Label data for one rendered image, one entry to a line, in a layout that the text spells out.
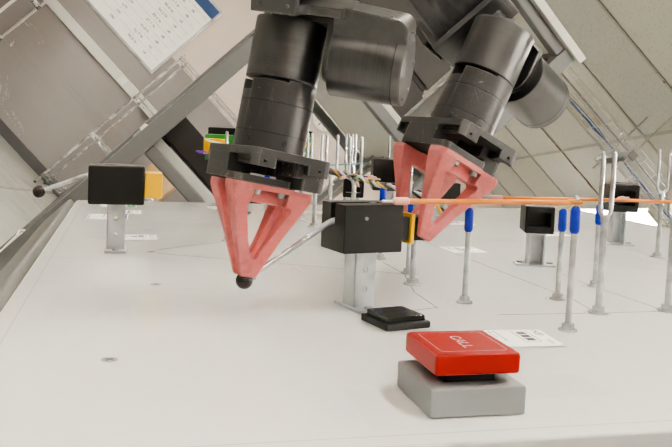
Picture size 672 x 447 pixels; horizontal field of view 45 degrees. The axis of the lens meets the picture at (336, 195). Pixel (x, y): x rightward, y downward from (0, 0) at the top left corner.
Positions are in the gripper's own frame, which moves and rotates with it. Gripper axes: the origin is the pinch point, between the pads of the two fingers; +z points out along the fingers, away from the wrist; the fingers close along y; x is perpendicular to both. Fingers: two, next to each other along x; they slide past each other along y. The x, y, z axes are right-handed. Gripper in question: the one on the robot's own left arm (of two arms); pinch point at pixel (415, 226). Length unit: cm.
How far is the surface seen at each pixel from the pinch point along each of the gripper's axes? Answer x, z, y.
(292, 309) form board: 7.1, 10.9, 1.1
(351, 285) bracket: 3.7, 7.0, -0.4
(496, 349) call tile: 8.4, 7.2, -24.6
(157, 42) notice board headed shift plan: -132, -140, 747
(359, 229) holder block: 6.2, 2.6, -1.9
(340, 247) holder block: 6.8, 4.6, -1.4
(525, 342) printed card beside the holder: -3.6, 5.6, -14.0
